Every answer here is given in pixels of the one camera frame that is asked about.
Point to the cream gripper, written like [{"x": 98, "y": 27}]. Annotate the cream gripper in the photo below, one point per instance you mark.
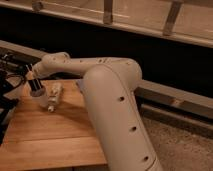
[{"x": 37, "y": 88}]

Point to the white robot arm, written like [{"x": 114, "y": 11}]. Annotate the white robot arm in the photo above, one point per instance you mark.
[{"x": 108, "y": 85}]

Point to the small white bottle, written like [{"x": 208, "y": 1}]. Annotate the small white bottle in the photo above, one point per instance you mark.
[{"x": 54, "y": 96}]

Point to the metal rail frame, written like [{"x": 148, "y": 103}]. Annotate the metal rail frame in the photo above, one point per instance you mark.
[{"x": 173, "y": 98}]

